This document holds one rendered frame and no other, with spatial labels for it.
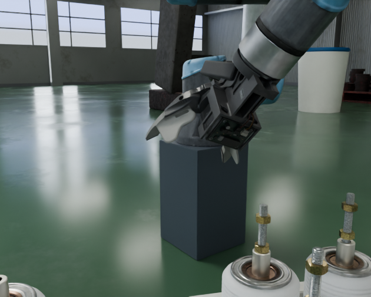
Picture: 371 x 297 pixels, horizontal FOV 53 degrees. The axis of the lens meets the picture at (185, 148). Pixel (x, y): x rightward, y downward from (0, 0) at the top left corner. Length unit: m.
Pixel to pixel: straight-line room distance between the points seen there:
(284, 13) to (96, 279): 0.75
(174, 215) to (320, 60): 3.58
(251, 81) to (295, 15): 0.09
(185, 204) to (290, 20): 0.66
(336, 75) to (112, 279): 3.87
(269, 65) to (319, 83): 4.00
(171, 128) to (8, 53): 10.82
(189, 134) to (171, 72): 3.15
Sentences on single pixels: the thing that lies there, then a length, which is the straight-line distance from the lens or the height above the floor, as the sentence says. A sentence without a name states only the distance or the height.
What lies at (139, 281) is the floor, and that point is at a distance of 0.96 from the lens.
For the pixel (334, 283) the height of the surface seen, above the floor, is 0.24.
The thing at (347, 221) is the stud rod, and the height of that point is 0.31.
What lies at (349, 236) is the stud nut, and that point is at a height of 0.29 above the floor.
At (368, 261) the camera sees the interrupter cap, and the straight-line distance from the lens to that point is 0.57.
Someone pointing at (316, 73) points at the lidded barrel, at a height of 0.43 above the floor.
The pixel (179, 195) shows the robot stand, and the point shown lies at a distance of 1.03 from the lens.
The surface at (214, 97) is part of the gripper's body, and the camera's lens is 0.52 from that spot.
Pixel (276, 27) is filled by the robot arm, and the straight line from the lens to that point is 0.48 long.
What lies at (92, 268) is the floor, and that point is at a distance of 1.04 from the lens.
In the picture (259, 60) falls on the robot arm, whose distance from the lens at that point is 0.49.
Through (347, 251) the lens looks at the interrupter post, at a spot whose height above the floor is 0.27.
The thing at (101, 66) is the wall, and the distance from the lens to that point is 12.14.
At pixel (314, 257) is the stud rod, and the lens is 0.37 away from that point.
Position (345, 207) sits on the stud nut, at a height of 0.33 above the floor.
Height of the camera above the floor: 0.50
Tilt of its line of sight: 12 degrees down
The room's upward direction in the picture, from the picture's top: straight up
